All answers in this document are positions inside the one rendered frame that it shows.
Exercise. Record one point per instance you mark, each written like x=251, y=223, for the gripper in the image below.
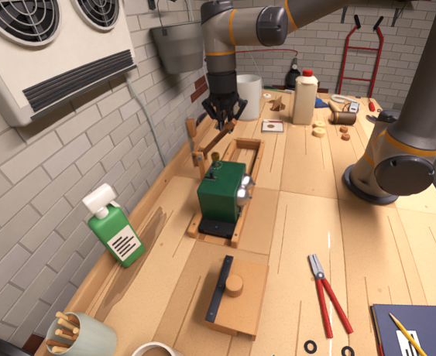
x=222, y=88

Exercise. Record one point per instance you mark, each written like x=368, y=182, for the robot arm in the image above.
x=418, y=93

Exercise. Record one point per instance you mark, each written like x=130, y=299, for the wooden keep bar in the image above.
x=217, y=140

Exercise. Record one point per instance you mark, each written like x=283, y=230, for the olive set knob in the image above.
x=215, y=156

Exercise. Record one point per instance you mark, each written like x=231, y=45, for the silver clock bell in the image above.
x=242, y=196
x=248, y=181

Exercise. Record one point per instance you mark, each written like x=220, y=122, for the green clock body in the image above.
x=217, y=193

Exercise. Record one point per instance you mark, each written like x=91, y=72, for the black clock foot plate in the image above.
x=215, y=228

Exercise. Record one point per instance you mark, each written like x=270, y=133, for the wooden rest block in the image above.
x=243, y=308

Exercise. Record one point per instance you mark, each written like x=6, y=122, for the white plastic tub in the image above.
x=250, y=97

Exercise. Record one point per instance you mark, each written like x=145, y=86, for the small white card box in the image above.
x=272, y=126

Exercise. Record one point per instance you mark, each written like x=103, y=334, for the brown wooden wedge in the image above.
x=277, y=104

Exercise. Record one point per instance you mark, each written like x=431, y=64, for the grey metal bucket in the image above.
x=180, y=48

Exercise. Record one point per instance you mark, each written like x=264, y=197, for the black pressure gauge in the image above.
x=293, y=76

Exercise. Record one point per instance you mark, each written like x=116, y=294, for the cream bottle red cap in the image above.
x=305, y=100

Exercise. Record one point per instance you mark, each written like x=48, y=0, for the cream round disc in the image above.
x=319, y=123
x=318, y=132

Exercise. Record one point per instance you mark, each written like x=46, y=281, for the blue cloth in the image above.
x=321, y=102

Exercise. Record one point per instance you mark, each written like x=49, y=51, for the brown wooden mallet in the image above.
x=344, y=117

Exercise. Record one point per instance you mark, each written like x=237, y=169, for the brown cork disc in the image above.
x=344, y=129
x=345, y=137

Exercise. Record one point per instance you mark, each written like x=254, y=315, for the small grey device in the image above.
x=354, y=107

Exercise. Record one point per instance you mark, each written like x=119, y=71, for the red screwdriver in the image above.
x=371, y=105

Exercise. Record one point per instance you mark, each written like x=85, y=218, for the grey wrench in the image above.
x=373, y=118

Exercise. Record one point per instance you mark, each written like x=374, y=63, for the red hand truck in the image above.
x=361, y=49

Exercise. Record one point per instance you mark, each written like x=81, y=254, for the green bottle white cap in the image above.
x=117, y=234

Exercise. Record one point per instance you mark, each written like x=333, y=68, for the tan round cork peg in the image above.
x=234, y=286

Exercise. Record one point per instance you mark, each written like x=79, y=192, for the white round rim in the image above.
x=154, y=346

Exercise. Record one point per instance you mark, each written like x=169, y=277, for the black rubber washer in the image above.
x=305, y=346
x=342, y=351

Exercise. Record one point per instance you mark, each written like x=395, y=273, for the grey cup with wooden sticks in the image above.
x=91, y=338

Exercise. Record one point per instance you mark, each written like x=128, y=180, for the blue notebook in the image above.
x=392, y=330

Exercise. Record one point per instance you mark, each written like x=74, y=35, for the yellow pencil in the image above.
x=407, y=334

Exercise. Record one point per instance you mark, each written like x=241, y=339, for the black alarm slide switch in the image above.
x=211, y=175

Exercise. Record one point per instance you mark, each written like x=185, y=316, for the white wall fan unit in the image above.
x=50, y=55

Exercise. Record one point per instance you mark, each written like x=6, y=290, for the wall shelf with brackets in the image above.
x=407, y=3

